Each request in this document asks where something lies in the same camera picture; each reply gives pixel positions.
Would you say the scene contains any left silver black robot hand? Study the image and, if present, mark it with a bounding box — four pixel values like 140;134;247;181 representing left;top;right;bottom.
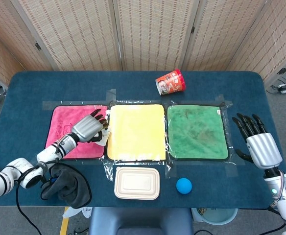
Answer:
71;109;109;145

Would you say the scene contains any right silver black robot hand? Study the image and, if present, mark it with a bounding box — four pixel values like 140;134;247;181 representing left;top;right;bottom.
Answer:
232;113;283;170

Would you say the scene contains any white floral paper cup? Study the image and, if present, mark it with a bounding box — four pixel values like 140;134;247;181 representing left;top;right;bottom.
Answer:
98;127;111;147

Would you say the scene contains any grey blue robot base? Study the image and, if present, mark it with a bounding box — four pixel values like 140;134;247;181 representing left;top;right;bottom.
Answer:
88;207;194;235

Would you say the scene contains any red instant noodle cup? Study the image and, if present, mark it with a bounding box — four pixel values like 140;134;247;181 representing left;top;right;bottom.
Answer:
155;69;186;96

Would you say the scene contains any pink towel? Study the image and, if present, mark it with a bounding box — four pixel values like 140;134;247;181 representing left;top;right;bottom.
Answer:
44;104;108;160

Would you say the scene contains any yellow towel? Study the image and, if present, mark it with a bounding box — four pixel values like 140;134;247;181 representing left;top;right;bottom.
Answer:
106;104;166;162

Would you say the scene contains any blue table cover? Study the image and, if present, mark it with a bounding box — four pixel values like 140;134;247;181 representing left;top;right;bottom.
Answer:
0;70;286;210

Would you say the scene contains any dark grey cloth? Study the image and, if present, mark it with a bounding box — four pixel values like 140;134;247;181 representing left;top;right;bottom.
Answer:
40;163;93;209

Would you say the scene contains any green towel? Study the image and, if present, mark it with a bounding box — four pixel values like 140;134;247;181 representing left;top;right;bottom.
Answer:
167;104;230;161

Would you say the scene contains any beige lidded lunch box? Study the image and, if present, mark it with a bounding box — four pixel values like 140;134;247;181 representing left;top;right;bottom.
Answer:
114;166;161;200

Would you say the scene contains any light blue bucket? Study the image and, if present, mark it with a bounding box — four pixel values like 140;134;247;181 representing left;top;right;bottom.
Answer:
191;208;238;226

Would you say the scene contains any blue ball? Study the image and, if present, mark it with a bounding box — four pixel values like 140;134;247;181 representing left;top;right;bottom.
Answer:
176;178;192;195

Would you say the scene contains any woven folding screen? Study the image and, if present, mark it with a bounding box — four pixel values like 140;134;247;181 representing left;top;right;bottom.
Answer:
0;0;286;86

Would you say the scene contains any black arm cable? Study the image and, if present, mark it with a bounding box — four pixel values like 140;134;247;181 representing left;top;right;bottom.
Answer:
15;164;44;235

